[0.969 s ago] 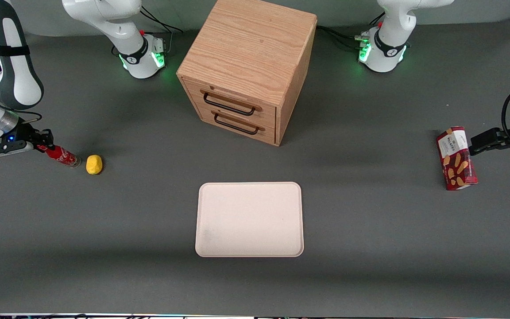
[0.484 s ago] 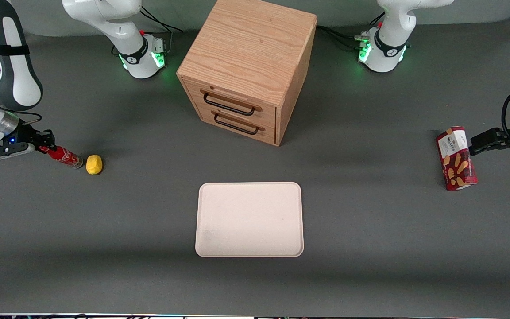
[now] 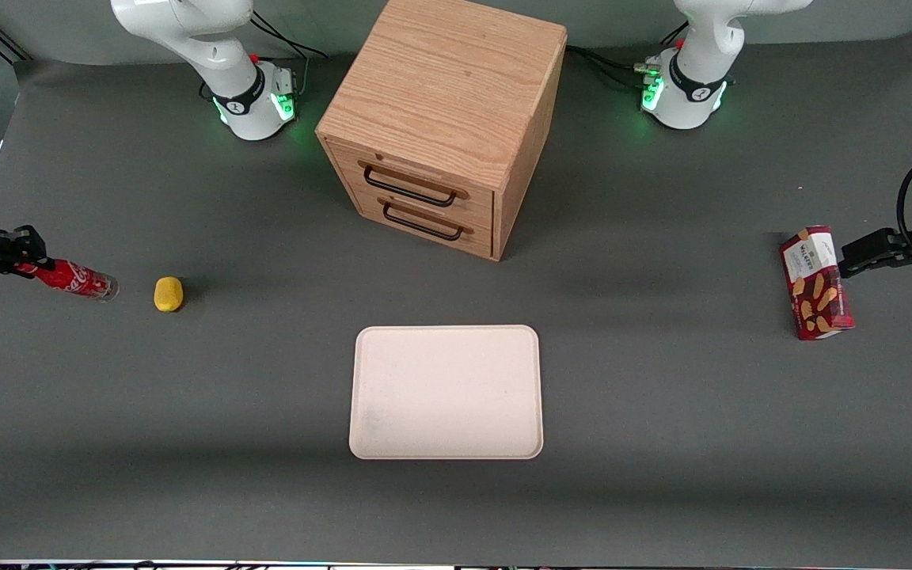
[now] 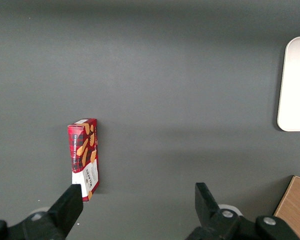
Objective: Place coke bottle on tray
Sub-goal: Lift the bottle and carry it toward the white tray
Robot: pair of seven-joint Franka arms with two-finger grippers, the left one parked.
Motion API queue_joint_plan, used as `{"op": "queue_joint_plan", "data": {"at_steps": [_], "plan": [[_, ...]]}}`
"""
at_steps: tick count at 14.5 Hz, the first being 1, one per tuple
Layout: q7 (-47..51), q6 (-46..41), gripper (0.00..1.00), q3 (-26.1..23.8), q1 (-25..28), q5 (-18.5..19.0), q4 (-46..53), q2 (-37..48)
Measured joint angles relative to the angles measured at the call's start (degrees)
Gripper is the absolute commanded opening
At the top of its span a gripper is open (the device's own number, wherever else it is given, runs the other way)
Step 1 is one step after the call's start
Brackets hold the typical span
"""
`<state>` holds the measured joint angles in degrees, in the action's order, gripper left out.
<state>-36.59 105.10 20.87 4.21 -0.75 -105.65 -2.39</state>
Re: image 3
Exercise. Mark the wooden drawer cabinet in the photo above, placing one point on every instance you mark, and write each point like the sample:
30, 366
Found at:
448, 87

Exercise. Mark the red coke bottle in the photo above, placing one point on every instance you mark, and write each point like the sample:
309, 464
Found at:
76, 279

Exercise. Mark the beige rectangular tray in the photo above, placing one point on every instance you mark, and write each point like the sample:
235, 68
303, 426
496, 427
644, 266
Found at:
446, 392

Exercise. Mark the wooden drawer front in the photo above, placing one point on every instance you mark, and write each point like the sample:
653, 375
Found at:
456, 237
424, 170

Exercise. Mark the dark grey table mat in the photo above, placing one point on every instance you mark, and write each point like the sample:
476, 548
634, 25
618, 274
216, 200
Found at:
662, 396

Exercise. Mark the red cookie box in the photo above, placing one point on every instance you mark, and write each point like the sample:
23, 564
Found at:
816, 285

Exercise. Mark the yellow lemon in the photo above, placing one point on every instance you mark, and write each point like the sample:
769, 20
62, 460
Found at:
169, 294

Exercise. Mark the aluminium frame rail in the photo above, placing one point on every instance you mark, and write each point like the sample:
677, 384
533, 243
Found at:
6, 43

